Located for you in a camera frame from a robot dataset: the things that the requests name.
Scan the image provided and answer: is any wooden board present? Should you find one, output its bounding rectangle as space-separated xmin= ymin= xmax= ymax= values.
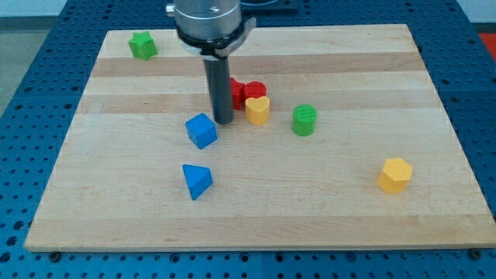
xmin=25 ymin=24 xmax=495 ymax=252

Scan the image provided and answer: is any green cylinder block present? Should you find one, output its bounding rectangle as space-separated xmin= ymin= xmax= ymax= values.
xmin=291 ymin=104 xmax=318 ymax=136

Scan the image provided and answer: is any blue cube block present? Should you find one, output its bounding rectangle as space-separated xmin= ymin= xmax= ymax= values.
xmin=185 ymin=113 xmax=218 ymax=150

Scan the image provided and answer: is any red star block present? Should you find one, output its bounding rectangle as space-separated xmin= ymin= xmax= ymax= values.
xmin=229 ymin=77 xmax=245 ymax=111

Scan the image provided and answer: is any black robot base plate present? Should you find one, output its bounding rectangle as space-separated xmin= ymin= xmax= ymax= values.
xmin=240 ymin=0 xmax=298 ymax=13

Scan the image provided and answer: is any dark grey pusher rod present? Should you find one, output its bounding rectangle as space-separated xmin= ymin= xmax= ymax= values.
xmin=204 ymin=57 xmax=234 ymax=124

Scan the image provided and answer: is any green star block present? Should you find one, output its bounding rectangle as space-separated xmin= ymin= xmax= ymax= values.
xmin=129 ymin=31 xmax=157 ymax=60

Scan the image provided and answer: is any yellow heart block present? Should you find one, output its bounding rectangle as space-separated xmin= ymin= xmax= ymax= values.
xmin=245 ymin=96 xmax=270 ymax=126

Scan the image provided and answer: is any red circle block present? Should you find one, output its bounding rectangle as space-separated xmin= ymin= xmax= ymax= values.
xmin=243 ymin=81 xmax=267 ymax=99

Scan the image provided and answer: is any blue triangle block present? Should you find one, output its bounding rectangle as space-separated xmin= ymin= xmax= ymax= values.
xmin=182 ymin=164 xmax=213 ymax=201

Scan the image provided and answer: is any yellow hexagon block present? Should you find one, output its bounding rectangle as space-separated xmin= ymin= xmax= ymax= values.
xmin=377 ymin=158 xmax=412 ymax=194

